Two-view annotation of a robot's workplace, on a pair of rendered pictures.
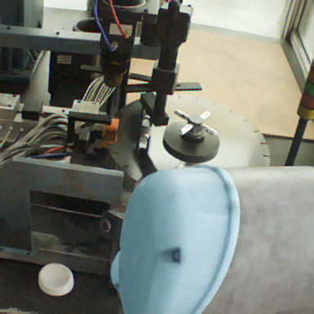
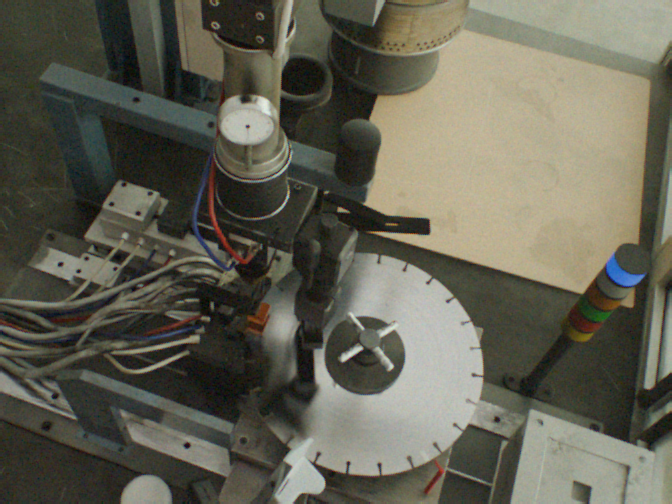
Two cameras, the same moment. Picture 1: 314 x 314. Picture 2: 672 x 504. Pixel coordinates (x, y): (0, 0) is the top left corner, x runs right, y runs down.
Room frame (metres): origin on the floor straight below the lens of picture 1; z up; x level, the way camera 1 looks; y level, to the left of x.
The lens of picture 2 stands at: (0.45, -0.10, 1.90)
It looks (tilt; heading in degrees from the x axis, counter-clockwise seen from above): 58 degrees down; 14
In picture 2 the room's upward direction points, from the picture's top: 10 degrees clockwise
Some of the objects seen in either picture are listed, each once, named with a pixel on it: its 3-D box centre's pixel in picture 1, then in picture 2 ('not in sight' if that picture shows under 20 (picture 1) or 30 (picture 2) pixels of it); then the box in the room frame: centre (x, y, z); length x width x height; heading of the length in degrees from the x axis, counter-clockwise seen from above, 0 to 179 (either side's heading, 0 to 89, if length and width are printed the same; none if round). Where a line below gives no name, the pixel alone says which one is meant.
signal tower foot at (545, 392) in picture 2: not in sight; (530, 383); (1.05, -0.32, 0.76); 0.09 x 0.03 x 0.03; 94
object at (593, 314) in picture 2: (313, 86); (598, 302); (1.05, -0.32, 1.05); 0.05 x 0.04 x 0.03; 4
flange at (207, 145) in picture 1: (192, 136); (365, 351); (0.89, -0.06, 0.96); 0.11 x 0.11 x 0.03
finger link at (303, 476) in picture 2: not in sight; (303, 474); (0.71, -0.05, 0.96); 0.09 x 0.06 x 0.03; 171
